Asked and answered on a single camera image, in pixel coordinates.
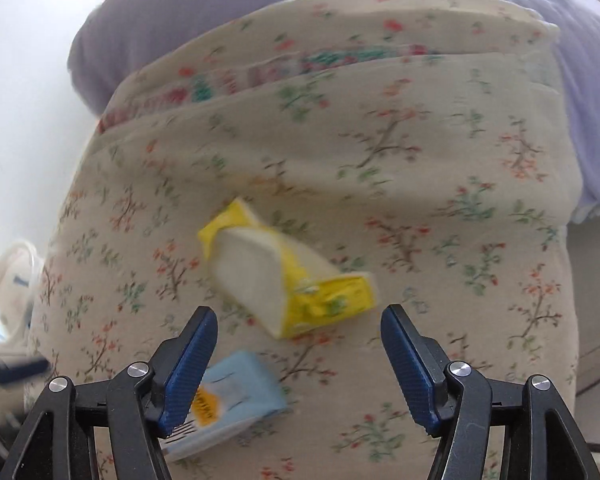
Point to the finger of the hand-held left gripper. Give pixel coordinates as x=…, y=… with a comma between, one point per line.
x=15, y=371

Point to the light blue carton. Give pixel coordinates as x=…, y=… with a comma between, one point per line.
x=240, y=395

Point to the white paper cup drawn face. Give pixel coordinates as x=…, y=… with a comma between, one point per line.
x=10, y=285

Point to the floral tablecloth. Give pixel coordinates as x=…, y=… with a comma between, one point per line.
x=405, y=160

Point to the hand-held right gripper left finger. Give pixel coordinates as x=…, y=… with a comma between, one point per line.
x=190, y=365

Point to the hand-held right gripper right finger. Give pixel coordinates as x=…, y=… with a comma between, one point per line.
x=410, y=365

